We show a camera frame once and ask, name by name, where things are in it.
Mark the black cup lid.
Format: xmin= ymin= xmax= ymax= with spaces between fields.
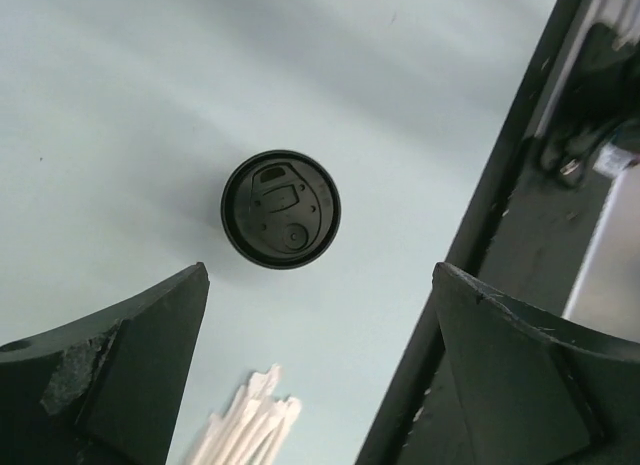
xmin=220 ymin=150 xmax=341 ymax=270

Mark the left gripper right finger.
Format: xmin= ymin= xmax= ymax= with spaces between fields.
xmin=433 ymin=263 xmax=639 ymax=464

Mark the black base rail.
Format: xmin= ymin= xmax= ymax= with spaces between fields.
xmin=358 ymin=0 xmax=639 ymax=464

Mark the white wrapped straws bundle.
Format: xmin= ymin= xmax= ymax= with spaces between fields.
xmin=182 ymin=364 xmax=302 ymax=465

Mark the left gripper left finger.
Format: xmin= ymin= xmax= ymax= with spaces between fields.
xmin=1 ymin=263 xmax=209 ymax=464

